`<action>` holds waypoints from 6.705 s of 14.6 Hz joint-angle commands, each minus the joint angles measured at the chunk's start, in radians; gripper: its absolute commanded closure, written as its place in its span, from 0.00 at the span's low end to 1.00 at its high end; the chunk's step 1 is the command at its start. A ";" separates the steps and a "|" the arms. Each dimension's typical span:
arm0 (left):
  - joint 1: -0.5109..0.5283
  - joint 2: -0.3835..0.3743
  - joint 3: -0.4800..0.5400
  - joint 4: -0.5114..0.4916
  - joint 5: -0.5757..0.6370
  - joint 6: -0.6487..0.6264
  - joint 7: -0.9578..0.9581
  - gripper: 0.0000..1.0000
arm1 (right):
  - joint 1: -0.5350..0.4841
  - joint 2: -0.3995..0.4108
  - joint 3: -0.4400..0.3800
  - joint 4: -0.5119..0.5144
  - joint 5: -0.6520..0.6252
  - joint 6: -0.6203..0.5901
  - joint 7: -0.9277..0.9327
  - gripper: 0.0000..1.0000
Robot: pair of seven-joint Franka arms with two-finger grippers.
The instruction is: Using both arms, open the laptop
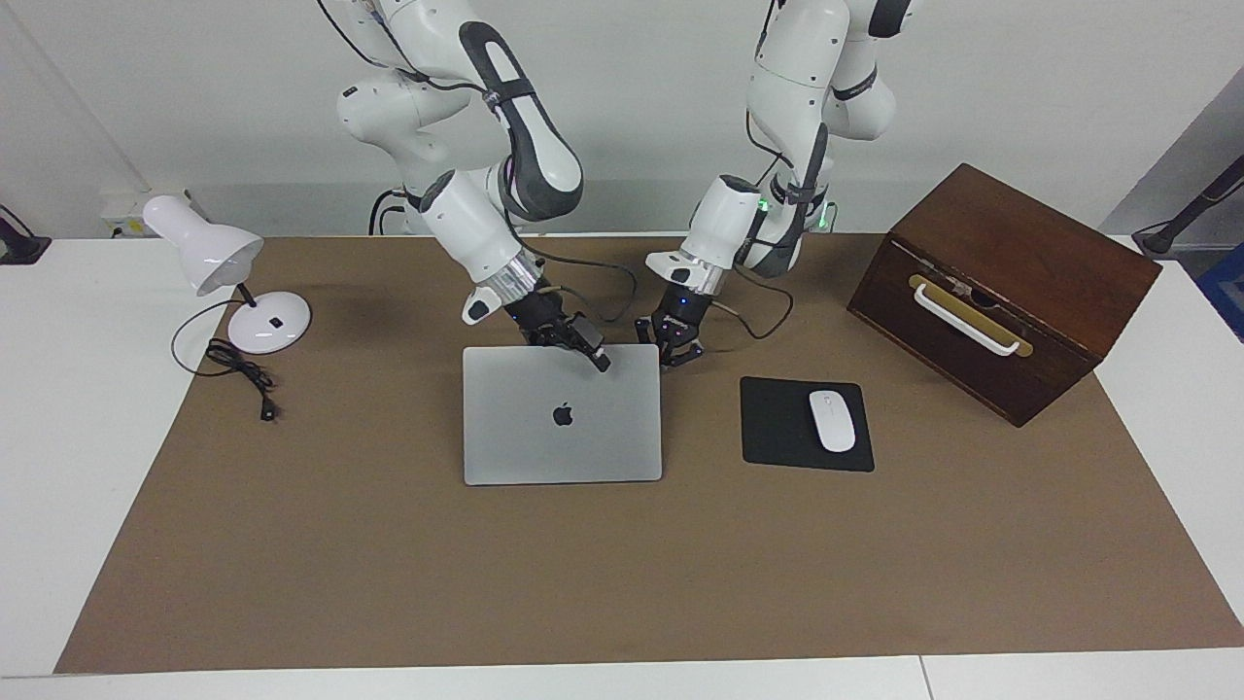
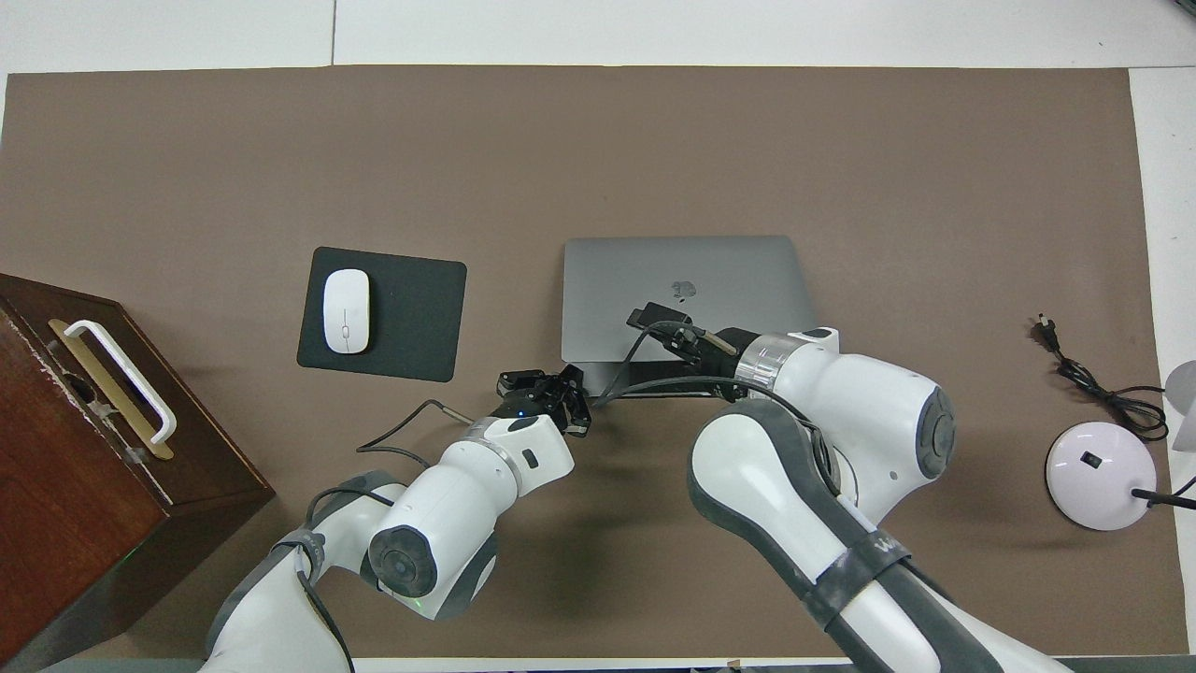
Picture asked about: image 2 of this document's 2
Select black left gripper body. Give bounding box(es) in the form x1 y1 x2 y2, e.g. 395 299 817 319
500 385 569 426

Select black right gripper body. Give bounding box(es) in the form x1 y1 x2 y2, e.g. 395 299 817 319
696 327 762 379

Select silver apple laptop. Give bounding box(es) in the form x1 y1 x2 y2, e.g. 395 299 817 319
561 235 819 398

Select black mouse pad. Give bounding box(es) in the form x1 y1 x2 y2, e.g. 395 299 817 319
296 246 468 383

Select brown table mat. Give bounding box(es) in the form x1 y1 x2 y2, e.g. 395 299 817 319
0 65 1189 660

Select white computer mouse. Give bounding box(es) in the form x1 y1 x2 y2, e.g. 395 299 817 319
322 268 371 355

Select white desk lamp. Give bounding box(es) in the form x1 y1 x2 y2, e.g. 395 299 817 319
1045 360 1196 532

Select dark brown wooden box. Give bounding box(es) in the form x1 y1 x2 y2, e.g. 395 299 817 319
0 273 277 669

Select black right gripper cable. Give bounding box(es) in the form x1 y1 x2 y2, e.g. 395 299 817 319
589 321 833 487

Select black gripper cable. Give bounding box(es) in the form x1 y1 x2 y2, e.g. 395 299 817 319
297 400 473 673
589 321 833 487

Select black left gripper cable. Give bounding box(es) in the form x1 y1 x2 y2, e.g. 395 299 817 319
297 400 473 673

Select black lamp power cable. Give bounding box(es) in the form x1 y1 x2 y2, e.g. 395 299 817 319
1032 313 1171 443

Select white box handle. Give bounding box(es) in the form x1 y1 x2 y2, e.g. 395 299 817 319
64 320 178 445

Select brass handle plate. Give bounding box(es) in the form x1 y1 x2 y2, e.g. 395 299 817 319
48 319 175 461

